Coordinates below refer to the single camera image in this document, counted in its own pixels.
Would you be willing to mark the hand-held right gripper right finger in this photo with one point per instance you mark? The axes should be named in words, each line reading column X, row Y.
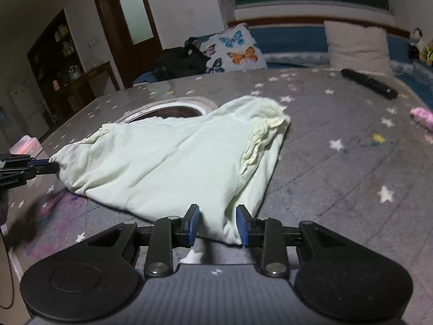
column 242, row 225

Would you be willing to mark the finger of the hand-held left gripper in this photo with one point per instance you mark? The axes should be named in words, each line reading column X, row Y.
column 45, row 168

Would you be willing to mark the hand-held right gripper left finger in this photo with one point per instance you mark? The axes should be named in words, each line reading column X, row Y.
column 192, row 225

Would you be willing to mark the pale green garment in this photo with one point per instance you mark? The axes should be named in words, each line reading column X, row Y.
column 169, row 169

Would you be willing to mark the pink plastic box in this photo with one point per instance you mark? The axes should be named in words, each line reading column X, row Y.
column 25, row 147

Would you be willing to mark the white fridge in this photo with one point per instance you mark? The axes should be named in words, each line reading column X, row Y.
column 27, row 108

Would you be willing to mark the wooden desk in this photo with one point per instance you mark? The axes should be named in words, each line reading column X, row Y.
column 91, row 74

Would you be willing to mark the grey star print mat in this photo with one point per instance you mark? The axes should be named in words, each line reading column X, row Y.
column 338, row 176

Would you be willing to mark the dark wooden cabinet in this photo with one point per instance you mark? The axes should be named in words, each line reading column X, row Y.
column 44, row 57

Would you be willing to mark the round metal rimmed inset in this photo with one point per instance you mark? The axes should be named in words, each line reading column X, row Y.
column 169, row 109

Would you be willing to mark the brown wooden door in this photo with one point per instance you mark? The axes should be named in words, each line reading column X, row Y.
column 108, row 47

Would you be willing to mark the black bag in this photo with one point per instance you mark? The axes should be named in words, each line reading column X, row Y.
column 179, row 61

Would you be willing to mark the butterfly print pillow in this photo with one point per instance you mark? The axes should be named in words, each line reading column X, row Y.
column 233, row 50

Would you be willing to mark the black remote control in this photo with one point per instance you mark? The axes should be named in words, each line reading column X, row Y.
column 368, row 84

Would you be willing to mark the blue sofa cushion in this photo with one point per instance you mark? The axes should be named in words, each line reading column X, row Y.
column 291, row 40

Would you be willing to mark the pink fuzzy headband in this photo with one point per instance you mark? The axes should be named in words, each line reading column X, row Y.
column 424, row 116

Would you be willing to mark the beige pillow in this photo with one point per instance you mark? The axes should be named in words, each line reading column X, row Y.
column 358, row 47

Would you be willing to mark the plush bear with yellow vest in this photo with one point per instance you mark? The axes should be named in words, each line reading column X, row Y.
column 428, row 54

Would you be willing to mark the black and white plush cow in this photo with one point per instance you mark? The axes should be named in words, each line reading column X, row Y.
column 416, row 37

